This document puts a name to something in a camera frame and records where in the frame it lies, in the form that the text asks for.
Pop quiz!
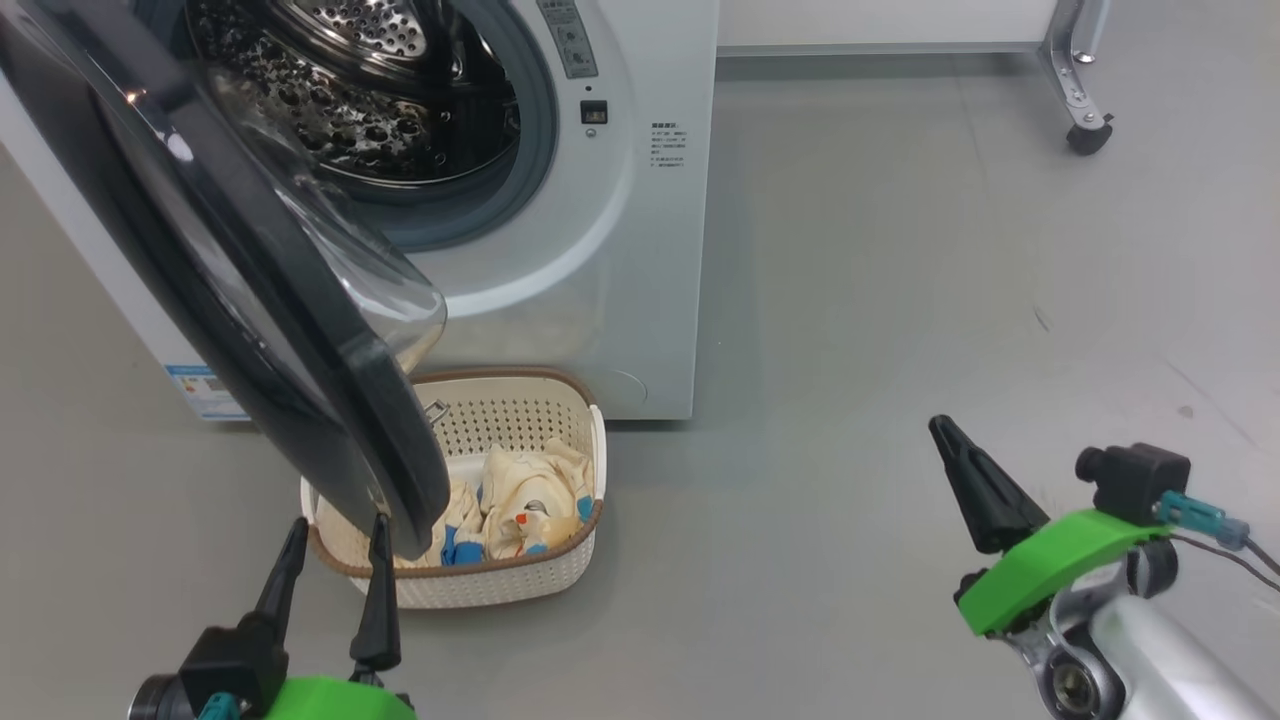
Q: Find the cream garment with bear print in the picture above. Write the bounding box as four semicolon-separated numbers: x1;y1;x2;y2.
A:
480;438;597;559

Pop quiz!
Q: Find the thin black cable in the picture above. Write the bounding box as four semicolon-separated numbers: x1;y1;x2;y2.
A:
1170;533;1280;591

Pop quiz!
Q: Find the metal partition foot with castor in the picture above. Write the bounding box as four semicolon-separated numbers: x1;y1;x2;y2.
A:
1040;0;1114;156

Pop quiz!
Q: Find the white partition panel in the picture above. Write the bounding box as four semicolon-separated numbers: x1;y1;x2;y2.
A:
716;0;1063;53

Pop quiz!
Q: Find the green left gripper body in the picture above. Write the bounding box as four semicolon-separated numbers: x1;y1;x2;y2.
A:
262;676;419;720

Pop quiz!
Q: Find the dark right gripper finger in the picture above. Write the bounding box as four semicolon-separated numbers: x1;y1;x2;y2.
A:
928;415;1051;556

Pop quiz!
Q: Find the white front-load washing machine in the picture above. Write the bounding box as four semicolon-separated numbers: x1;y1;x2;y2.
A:
0;0;721;421

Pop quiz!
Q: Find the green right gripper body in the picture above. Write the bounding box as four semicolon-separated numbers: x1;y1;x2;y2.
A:
955;508;1171;638

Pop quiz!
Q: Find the black round glass washer door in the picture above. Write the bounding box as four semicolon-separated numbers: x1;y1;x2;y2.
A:
0;0;451;561

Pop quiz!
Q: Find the blue energy label sticker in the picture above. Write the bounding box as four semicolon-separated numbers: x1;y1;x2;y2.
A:
165;364;251;421

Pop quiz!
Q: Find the grey warning sticker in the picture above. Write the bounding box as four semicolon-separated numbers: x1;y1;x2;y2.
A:
537;0;600;80

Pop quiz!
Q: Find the cream perforated laundry basket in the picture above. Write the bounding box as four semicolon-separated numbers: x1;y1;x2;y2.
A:
300;366;608;610

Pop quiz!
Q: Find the cream garment with blue cuffs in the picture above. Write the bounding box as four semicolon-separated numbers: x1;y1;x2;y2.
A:
395;480;491;568

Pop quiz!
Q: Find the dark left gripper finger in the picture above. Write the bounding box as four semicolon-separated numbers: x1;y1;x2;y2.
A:
349;513;402;673
255;517;309;641

